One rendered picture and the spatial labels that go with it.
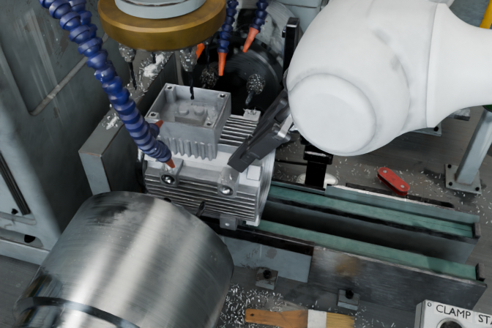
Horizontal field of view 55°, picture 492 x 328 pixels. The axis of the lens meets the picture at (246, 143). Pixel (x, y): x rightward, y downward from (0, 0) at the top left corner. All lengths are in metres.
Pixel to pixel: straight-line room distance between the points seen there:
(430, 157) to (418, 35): 0.91
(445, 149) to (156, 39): 0.88
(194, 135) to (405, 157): 0.65
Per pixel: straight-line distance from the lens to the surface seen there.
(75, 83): 0.88
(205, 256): 0.63
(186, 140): 0.78
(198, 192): 0.81
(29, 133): 0.79
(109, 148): 0.76
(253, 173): 0.76
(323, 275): 0.93
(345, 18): 0.39
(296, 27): 0.80
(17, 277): 1.08
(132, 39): 0.65
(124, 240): 0.60
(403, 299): 0.96
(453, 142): 1.34
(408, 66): 0.37
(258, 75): 0.98
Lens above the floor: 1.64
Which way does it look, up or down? 43 degrees down
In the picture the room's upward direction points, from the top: straight up
